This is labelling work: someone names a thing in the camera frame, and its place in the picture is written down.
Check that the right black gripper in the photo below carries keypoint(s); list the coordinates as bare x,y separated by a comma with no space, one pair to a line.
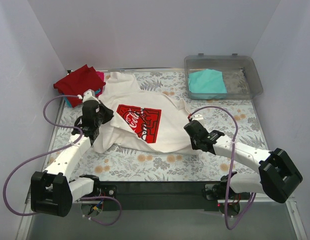
192,128

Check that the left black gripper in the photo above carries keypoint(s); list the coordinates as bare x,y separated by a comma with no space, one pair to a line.
103,115

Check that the white Coca-Cola t-shirt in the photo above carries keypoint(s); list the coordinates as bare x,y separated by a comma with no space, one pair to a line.
142,120

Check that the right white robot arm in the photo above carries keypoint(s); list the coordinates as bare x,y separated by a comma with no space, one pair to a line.
275,174

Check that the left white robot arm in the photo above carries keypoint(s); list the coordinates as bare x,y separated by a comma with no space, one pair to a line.
51,191

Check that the folded teal t-shirt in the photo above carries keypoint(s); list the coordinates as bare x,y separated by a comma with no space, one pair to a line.
74,102

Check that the folded red t-shirt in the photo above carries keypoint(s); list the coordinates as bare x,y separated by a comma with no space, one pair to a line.
78,82

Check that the folded pink t-shirt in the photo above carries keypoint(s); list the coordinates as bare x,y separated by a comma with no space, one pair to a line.
101,83

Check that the floral patterned table mat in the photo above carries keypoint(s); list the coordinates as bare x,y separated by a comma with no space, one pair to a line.
235,118

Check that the teal t-shirt in bin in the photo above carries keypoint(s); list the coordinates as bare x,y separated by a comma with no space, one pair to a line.
207,81

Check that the clear plastic bin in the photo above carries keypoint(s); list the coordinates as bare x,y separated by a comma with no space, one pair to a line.
239,72

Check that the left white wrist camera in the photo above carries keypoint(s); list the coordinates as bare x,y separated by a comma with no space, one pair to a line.
87,96

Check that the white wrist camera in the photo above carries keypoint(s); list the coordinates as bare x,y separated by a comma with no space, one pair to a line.
195,117
87,96

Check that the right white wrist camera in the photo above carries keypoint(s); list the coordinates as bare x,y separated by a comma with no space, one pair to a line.
195,117

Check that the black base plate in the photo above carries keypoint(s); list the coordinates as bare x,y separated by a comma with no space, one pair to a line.
159,195

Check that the aluminium frame rail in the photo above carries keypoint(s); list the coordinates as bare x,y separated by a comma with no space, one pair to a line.
265,220

